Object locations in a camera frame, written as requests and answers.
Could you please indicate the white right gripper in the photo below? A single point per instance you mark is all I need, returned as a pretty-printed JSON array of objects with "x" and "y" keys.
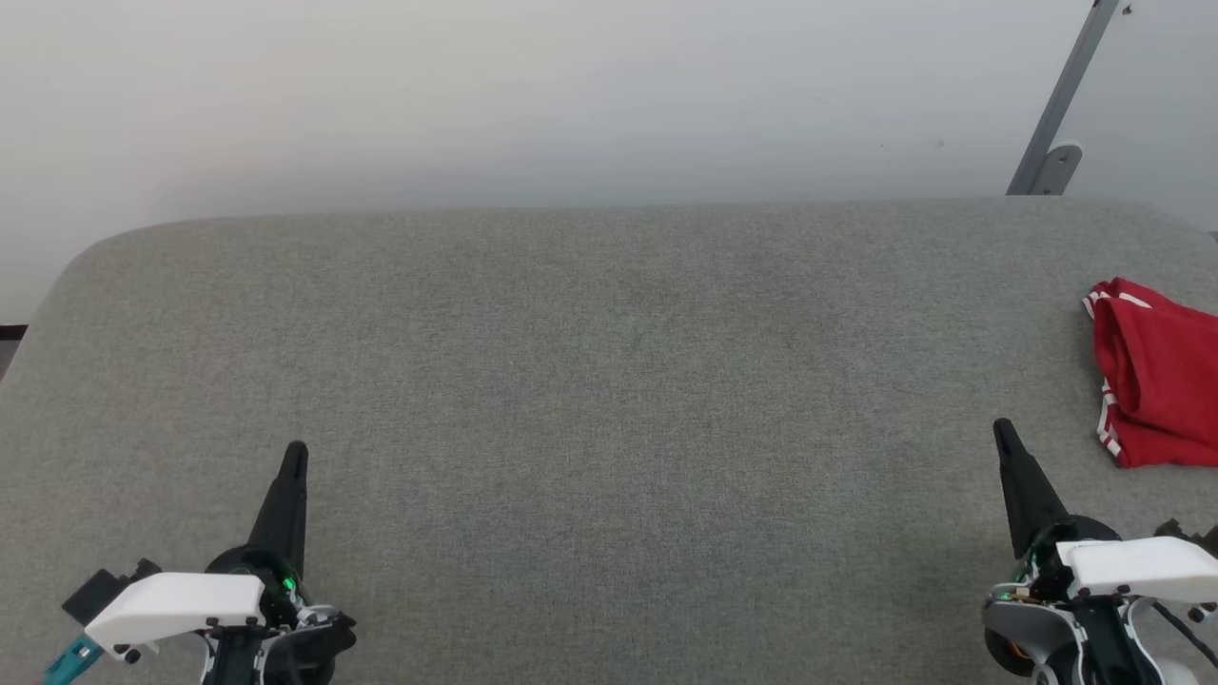
[{"x": 1142, "y": 571}]

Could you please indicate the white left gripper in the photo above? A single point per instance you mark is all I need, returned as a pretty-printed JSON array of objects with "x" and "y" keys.
[{"x": 181, "y": 604}]

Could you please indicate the red and white shorts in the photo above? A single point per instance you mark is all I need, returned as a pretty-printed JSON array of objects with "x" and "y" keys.
[{"x": 1161, "y": 381}]

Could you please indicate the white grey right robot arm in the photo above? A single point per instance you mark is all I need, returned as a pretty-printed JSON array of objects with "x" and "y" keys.
[{"x": 1028, "y": 628}]

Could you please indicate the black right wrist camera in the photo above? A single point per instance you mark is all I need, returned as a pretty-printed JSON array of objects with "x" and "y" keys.
[{"x": 1189, "y": 538}]

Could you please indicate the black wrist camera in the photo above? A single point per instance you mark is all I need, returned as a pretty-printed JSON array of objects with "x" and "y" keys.
[
  {"x": 95, "y": 595},
  {"x": 1189, "y": 538}
]

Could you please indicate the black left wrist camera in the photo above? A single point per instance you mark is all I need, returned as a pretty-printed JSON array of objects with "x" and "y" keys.
[{"x": 95, "y": 595}]

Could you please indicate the grey metal bracket post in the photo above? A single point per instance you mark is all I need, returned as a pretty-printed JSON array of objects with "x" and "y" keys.
[{"x": 1056, "y": 166}]

